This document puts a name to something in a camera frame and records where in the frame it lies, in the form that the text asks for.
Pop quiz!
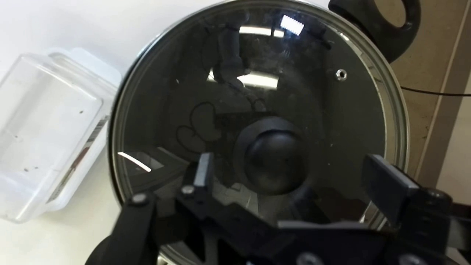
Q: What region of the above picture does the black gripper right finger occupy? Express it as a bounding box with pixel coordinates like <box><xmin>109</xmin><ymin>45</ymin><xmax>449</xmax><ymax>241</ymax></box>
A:
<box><xmin>362</xmin><ymin>153</ymin><xmax>471</xmax><ymax>265</ymax></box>

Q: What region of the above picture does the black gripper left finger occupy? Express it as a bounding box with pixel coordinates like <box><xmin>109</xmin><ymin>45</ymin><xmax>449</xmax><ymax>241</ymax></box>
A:
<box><xmin>85</xmin><ymin>151</ymin><xmax>233</xmax><ymax>265</ymax></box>

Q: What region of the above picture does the glass lid with black knob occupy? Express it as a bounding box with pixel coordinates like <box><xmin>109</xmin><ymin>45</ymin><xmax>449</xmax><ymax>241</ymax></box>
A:
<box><xmin>108</xmin><ymin>0</ymin><xmax>411</xmax><ymax>265</ymax></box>

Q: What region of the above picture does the large black cooking pot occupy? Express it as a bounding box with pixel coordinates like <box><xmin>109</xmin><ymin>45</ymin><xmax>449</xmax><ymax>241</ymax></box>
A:
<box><xmin>83</xmin><ymin>0</ymin><xmax>423</xmax><ymax>265</ymax></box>

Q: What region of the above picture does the clear plastic container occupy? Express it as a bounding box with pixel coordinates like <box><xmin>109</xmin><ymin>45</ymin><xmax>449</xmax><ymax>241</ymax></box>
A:
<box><xmin>0</xmin><ymin>47</ymin><xmax>122</xmax><ymax>225</ymax></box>

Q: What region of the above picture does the black floor cable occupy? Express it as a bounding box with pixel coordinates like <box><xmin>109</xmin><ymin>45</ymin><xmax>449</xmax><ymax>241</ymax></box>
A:
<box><xmin>400</xmin><ymin>85</ymin><xmax>471</xmax><ymax>98</ymax></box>

